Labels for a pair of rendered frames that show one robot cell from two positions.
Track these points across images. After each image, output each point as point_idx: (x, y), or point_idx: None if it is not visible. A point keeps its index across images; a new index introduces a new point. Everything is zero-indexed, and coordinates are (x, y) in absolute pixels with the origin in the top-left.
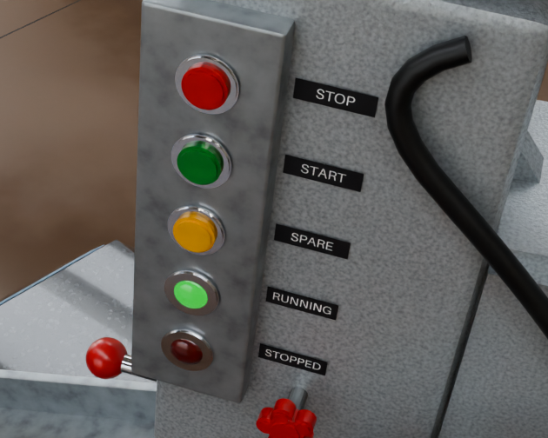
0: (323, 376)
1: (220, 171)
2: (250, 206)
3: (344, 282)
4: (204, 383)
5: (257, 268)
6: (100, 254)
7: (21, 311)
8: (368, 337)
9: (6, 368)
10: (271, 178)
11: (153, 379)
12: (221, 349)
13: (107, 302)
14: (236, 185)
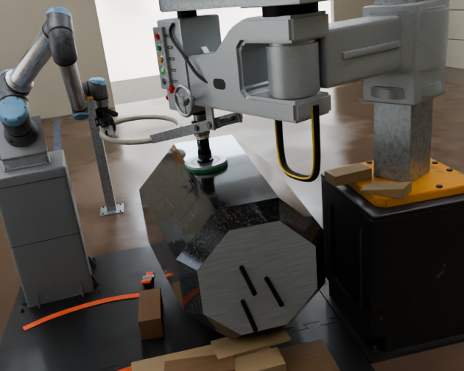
0: (177, 83)
1: (160, 48)
2: (163, 53)
3: (175, 65)
4: (166, 87)
5: (166, 63)
6: (225, 135)
7: None
8: (179, 73)
9: (193, 144)
10: (165, 48)
11: None
12: (166, 79)
13: (219, 140)
14: (162, 50)
